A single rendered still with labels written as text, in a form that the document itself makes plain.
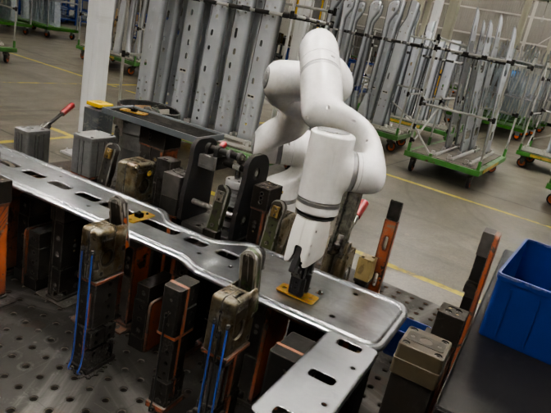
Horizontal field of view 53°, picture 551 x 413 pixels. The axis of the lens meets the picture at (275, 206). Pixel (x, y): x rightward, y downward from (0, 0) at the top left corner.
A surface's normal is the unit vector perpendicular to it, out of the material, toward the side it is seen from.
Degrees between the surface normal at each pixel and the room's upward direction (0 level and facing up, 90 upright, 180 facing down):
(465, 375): 0
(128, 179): 90
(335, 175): 89
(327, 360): 0
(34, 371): 0
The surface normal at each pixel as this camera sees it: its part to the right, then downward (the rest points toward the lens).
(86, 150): -0.47, 0.19
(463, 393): 0.19, -0.93
